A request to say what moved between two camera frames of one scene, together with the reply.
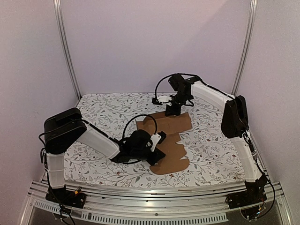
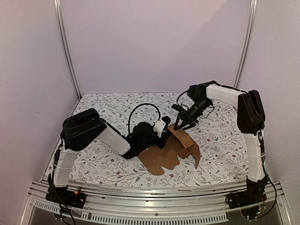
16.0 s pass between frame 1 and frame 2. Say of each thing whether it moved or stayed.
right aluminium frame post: stayed
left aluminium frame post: stayed
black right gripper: moved
